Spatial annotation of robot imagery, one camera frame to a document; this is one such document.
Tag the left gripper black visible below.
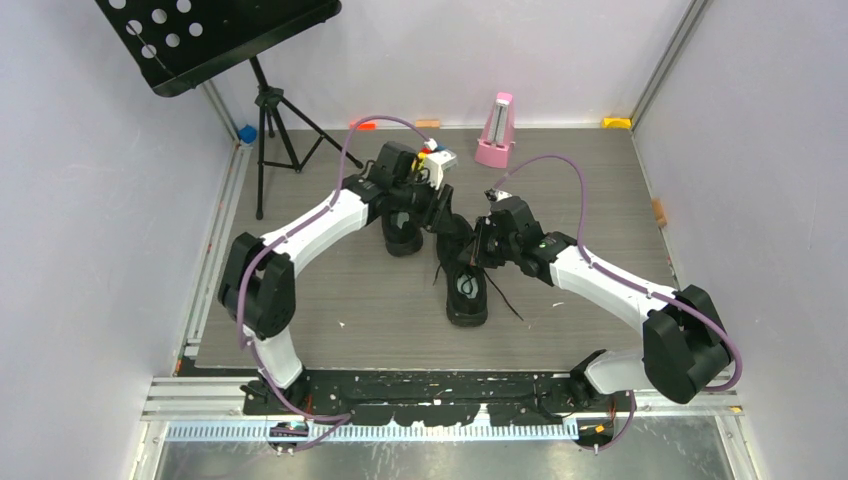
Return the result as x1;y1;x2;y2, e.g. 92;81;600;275
391;173;457;234

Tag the black shoelace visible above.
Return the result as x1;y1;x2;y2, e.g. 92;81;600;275
433;263;525;328

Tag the black shoe with laces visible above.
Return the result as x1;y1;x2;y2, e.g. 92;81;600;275
436;218;488;328

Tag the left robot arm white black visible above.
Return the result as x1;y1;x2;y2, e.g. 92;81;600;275
217;140;457;414

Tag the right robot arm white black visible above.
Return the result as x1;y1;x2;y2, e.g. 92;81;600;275
467;189;734;411

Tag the black shoe tied left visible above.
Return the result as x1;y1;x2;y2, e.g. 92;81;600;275
381;211;423;257

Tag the yellow toy block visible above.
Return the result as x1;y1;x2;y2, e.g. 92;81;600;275
412;152;429;183

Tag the pink metronome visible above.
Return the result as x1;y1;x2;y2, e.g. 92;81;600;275
474;92;515;169

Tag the tan wooden block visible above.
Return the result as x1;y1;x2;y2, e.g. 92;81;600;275
415;119;441;129

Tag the yellow block in corner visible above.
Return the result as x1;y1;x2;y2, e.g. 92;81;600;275
601;117;632;130

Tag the brown block right edge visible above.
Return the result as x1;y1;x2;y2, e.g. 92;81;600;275
651;198;668;229

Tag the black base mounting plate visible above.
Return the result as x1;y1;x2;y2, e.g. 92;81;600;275
240;369;635;427

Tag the blue block in corner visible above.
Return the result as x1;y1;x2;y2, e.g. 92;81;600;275
238;125;258;145

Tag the black music stand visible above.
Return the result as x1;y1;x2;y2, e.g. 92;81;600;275
94;0;365;221

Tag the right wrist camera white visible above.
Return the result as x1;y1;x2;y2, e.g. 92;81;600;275
484;189;512;204

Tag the orange block at wall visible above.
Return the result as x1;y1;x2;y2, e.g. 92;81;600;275
349;121;377;131

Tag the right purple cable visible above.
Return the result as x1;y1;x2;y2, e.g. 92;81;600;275
490;154;745;392

